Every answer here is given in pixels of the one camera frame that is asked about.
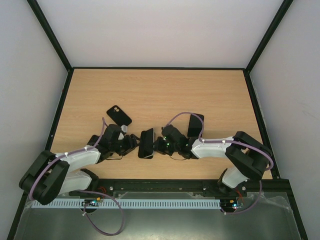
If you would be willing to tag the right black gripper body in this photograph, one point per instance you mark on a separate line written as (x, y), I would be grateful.
(160, 145)

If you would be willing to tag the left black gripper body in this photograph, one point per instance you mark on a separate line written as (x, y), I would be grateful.
(122, 148)

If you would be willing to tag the black case with camera holes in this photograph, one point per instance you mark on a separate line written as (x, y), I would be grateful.
(145, 143)

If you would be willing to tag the black phone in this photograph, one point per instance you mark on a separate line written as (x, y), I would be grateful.
(92, 141)

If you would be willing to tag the black phone screen up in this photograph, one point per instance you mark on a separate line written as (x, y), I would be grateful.
(194, 126)

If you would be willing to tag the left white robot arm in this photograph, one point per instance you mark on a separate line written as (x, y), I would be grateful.
(53, 174)

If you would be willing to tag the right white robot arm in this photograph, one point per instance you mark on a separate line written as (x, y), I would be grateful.
(249, 157)

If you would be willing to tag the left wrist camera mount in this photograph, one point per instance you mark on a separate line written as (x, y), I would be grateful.
(123, 132)

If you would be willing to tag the white slotted cable duct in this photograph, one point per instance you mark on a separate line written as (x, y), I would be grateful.
(72, 203)

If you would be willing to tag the black frame base rail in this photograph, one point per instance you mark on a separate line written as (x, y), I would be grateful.
(206, 188)

